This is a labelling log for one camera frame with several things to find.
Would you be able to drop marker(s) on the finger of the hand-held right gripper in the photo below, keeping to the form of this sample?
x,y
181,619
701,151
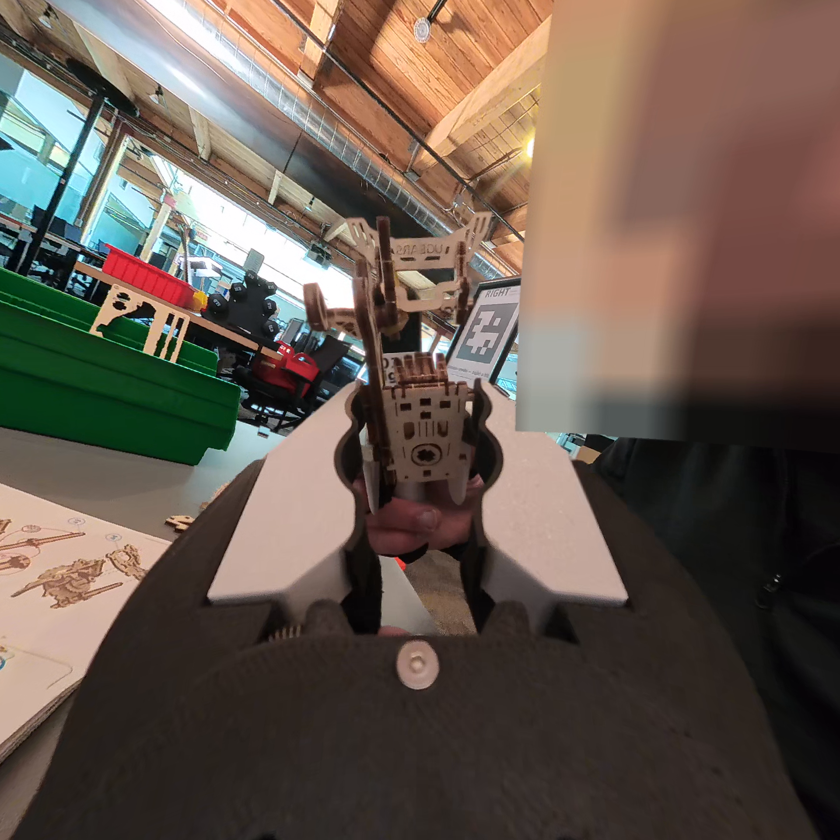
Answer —
x,y
458,489
373,489

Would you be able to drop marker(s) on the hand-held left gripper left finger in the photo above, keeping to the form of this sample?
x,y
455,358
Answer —
x,y
289,525

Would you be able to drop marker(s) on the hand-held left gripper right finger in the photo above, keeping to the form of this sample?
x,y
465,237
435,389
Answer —
x,y
551,525

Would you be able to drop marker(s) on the wooden mechanical model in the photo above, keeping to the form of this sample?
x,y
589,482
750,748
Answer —
x,y
426,420

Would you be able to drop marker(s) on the person's right hand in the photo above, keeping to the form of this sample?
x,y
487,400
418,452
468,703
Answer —
x,y
420,522

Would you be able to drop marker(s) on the small toothed wooden part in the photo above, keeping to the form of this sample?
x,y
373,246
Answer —
x,y
178,522
213,497

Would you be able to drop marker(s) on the red and black office chair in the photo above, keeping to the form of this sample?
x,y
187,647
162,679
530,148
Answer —
x,y
295,371

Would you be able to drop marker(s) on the long wooden work table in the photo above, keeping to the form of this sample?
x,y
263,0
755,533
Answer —
x,y
226,328

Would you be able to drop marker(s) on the green plastic bin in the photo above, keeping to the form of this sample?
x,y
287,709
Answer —
x,y
118,407
39,298

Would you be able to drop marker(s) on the illustrated instruction booklet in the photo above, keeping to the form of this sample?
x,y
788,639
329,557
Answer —
x,y
65,590

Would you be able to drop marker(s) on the black hanging ceiling device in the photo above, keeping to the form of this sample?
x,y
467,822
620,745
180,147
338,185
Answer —
x,y
319,254

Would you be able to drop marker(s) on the red plastic bin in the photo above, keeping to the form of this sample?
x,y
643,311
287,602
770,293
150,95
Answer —
x,y
148,270

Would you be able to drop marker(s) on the white round smoke detector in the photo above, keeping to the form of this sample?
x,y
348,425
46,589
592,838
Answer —
x,y
422,28

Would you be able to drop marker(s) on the wooden cutout frame piece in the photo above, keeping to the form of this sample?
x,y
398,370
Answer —
x,y
115,315

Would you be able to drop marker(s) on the silver spiral air duct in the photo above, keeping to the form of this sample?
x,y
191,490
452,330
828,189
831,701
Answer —
x,y
341,148

